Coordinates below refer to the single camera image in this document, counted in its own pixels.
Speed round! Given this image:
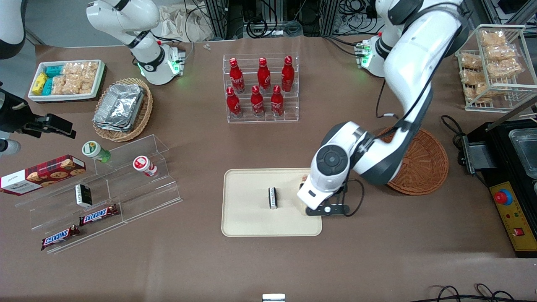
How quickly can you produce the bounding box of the crumpled beige cloth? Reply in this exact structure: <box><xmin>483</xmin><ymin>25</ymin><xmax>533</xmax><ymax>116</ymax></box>
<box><xmin>156</xmin><ymin>4</ymin><xmax>211</xmax><ymax>43</ymax></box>

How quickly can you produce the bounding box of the red lidded small bottle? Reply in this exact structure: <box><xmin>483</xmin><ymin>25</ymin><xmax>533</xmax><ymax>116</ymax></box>
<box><xmin>133</xmin><ymin>156</ymin><xmax>158</xmax><ymax>177</ymax></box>

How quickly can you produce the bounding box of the coiled black cable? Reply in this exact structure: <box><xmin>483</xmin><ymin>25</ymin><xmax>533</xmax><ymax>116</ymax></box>
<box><xmin>245</xmin><ymin>17</ymin><xmax>269</xmax><ymax>39</ymax></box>

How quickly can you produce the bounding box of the oval wicker basket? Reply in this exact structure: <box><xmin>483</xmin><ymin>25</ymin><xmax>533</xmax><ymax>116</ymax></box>
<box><xmin>92</xmin><ymin>78</ymin><xmax>153</xmax><ymax>142</ymax></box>

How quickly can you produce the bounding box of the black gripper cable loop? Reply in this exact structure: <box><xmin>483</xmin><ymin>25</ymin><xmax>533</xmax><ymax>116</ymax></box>
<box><xmin>344</xmin><ymin>179</ymin><xmax>366</xmax><ymax>217</ymax></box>

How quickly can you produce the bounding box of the stack of foil trays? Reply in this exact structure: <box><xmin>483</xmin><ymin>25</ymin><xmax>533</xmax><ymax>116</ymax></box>
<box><xmin>93</xmin><ymin>83</ymin><xmax>145</xmax><ymax>133</ymax></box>

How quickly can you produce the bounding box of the clear acrylic stepped shelf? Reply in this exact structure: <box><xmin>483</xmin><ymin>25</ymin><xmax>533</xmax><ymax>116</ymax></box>
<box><xmin>15</xmin><ymin>134</ymin><xmax>183</xmax><ymax>255</ymax></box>

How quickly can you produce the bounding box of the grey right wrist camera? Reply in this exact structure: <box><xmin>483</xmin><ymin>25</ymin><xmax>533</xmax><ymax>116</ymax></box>
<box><xmin>0</xmin><ymin>140</ymin><xmax>21</xmax><ymax>156</ymax></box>

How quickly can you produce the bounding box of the red cola bottle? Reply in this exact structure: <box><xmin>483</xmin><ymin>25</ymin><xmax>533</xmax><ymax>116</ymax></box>
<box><xmin>226</xmin><ymin>87</ymin><xmax>243</xmax><ymax>118</ymax></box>
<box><xmin>229</xmin><ymin>58</ymin><xmax>245</xmax><ymax>94</ymax></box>
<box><xmin>250</xmin><ymin>86</ymin><xmax>266</xmax><ymax>117</ymax></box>
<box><xmin>270</xmin><ymin>85</ymin><xmax>285</xmax><ymax>117</ymax></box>
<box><xmin>257</xmin><ymin>57</ymin><xmax>271</xmax><ymax>94</ymax></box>
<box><xmin>281</xmin><ymin>56</ymin><xmax>295</xmax><ymax>93</ymax></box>

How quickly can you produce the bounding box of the thin metal rod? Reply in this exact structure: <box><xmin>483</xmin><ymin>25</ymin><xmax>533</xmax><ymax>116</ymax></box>
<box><xmin>488</xmin><ymin>96</ymin><xmax>537</xmax><ymax>127</ymax></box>

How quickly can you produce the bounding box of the round brown wicker basket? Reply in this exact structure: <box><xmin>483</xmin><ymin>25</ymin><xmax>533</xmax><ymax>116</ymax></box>
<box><xmin>375</xmin><ymin>127</ymin><xmax>449</xmax><ymax>195</ymax></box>

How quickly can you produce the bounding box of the aluminium frame rack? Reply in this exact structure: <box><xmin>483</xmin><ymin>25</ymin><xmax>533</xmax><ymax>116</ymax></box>
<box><xmin>204</xmin><ymin>0</ymin><xmax>341</xmax><ymax>39</ymax></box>

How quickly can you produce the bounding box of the yellow emergency stop control box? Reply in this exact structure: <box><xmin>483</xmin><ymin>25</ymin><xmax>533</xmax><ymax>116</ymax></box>
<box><xmin>489</xmin><ymin>181</ymin><xmax>537</xmax><ymax>258</ymax></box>

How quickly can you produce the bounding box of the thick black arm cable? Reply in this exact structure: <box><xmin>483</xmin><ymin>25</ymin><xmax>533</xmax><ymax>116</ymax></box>
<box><xmin>375</xmin><ymin>71</ymin><xmax>438</xmax><ymax>141</ymax></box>

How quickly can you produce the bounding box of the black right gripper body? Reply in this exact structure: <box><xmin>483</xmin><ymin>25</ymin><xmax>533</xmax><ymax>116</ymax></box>
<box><xmin>0</xmin><ymin>87</ymin><xmax>44</xmax><ymax>138</ymax></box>

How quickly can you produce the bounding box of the clear rice cracker bag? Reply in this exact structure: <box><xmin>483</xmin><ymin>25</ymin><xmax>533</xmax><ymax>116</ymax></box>
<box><xmin>51</xmin><ymin>75</ymin><xmax>68</xmax><ymax>95</ymax></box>
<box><xmin>66</xmin><ymin>74</ymin><xmax>98</xmax><ymax>95</ymax></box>
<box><xmin>63</xmin><ymin>62</ymin><xmax>99</xmax><ymax>77</ymax></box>

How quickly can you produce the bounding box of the white rectangular snack tray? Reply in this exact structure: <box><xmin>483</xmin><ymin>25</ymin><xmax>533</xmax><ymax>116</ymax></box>
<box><xmin>28</xmin><ymin>60</ymin><xmax>106</xmax><ymax>103</ymax></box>

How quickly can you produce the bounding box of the brown Snickers bar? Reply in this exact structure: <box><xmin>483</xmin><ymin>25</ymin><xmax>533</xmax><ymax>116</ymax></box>
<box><xmin>79</xmin><ymin>204</ymin><xmax>119</xmax><ymax>227</ymax></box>
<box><xmin>41</xmin><ymin>225</ymin><xmax>80</xmax><ymax>251</ymax></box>

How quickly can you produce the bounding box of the green lidded small bottle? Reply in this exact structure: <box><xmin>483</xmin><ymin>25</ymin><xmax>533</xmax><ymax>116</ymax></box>
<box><xmin>81</xmin><ymin>141</ymin><xmax>112</xmax><ymax>164</ymax></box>

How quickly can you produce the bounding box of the white wire rack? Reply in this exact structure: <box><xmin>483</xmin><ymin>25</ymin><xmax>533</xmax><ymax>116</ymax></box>
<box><xmin>455</xmin><ymin>24</ymin><xmax>537</xmax><ymax>113</ymax></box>

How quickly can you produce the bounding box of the black machine with steel tray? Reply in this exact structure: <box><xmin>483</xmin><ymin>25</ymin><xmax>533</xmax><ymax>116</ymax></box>
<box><xmin>461</xmin><ymin>119</ymin><xmax>537</xmax><ymax>190</ymax></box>

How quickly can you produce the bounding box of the black cable at table edge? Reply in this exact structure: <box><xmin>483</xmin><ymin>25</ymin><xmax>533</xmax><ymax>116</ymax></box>
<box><xmin>420</xmin><ymin>284</ymin><xmax>521</xmax><ymax>302</ymax></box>

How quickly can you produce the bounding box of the yellow snack pack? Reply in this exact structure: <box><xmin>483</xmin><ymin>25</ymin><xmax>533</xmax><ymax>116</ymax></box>
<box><xmin>32</xmin><ymin>73</ymin><xmax>48</xmax><ymax>94</ymax></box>

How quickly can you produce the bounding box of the clear acrylic bottle rack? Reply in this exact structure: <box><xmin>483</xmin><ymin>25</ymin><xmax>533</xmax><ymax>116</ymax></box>
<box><xmin>223</xmin><ymin>53</ymin><xmax>300</xmax><ymax>123</ymax></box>

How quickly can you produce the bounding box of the black cable beside machine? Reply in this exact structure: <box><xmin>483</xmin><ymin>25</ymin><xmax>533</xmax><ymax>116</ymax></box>
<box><xmin>440</xmin><ymin>115</ymin><xmax>467</xmax><ymax>165</ymax></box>

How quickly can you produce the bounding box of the beige plastic tray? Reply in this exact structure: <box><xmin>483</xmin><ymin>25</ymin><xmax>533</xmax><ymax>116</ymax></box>
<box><xmin>221</xmin><ymin>168</ymin><xmax>323</xmax><ymax>237</ymax></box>

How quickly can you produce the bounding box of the red cookie box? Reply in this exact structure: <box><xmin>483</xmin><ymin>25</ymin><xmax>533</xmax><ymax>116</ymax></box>
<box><xmin>0</xmin><ymin>154</ymin><xmax>86</xmax><ymax>196</ymax></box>

